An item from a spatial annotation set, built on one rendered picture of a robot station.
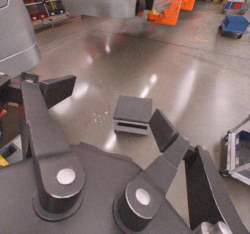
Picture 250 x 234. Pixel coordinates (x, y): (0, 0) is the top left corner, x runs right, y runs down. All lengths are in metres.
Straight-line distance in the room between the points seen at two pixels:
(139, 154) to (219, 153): 0.88
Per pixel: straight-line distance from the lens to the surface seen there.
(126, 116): 1.20
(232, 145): 1.65
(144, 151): 1.41
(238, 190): 1.66
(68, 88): 0.17
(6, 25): 1.28
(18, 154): 1.50
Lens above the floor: 1.30
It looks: 49 degrees down
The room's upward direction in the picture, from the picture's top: 1 degrees counter-clockwise
